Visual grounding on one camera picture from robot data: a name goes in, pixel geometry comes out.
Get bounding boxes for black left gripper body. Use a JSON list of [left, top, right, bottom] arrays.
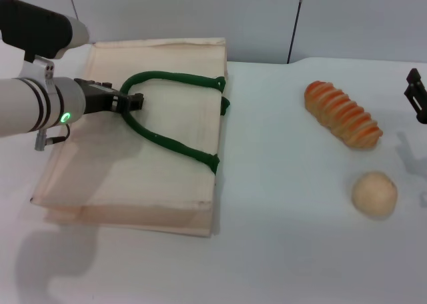
[[73, 78, 129, 115]]

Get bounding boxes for orange striped long bread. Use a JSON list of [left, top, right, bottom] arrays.
[[304, 79, 384, 149]]

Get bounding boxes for cream tote bag green handles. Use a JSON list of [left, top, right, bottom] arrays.
[[29, 37, 232, 240]]

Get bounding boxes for round egg yolk pastry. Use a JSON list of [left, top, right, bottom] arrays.
[[352, 171, 399, 220]]

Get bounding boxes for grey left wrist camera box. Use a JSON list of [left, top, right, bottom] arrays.
[[0, 0, 90, 61]]

